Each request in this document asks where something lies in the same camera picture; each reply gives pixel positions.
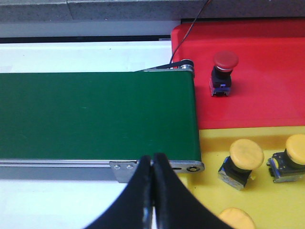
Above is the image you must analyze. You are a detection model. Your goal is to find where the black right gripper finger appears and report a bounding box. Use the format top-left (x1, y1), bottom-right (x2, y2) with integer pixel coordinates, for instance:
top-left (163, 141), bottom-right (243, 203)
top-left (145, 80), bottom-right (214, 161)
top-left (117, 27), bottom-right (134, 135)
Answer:
top-left (153, 152), bottom-right (232, 229)
top-left (83, 155), bottom-right (153, 229)

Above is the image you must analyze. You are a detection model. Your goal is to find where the yellow mushroom push button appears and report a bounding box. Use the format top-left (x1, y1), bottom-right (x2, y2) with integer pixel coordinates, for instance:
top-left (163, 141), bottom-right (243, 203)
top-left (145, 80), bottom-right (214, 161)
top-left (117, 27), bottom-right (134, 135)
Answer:
top-left (218, 208), bottom-right (256, 229)
top-left (218, 139), bottom-right (264, 190)
top-left (267, 134), bottom-right (305, 183)

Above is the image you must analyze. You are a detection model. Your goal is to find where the red mushroom push button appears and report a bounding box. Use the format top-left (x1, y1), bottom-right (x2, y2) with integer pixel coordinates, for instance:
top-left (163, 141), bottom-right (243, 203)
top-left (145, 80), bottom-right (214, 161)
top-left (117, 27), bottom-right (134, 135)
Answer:
top-left (209, 51), bottom-right (239, 96)

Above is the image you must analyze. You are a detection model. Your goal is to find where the yellow plastic tray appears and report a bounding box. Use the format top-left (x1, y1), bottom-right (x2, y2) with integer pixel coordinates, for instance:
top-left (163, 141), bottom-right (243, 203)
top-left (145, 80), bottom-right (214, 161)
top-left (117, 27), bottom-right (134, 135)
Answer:
top-left (179, 126), bottom-right (305, 229)

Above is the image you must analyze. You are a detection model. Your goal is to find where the red plastic bin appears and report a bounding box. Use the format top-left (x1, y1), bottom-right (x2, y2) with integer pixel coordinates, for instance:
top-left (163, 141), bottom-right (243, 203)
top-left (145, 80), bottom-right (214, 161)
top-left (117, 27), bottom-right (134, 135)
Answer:
top-left (171, 18), bottom-right (305, 129)

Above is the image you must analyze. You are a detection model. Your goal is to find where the grey stone shelf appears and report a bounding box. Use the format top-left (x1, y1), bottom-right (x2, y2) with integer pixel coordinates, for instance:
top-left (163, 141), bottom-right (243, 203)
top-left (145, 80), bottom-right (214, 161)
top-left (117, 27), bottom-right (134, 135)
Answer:
top-left (0, 0), bottom-right (305, 23)

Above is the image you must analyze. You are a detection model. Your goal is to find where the metal conveyor support bracket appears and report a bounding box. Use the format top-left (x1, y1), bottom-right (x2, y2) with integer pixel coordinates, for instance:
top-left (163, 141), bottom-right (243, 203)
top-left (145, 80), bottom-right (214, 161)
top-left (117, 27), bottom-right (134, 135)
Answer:
top-left (109, 161), bottom-right (138, 183)

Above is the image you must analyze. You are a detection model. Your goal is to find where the thin brown cable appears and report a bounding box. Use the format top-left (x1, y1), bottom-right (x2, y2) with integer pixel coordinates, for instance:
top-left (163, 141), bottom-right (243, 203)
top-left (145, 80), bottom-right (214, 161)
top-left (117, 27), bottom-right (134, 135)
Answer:
top-left (169, 0), bottom-right (212, 64)

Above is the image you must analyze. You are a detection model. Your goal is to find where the aluminium conveyor frame rail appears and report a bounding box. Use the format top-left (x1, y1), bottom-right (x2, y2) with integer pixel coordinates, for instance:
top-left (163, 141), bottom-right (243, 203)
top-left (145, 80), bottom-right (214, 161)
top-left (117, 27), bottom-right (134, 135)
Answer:
top-left (0, 59), bottom-right (205, 174)

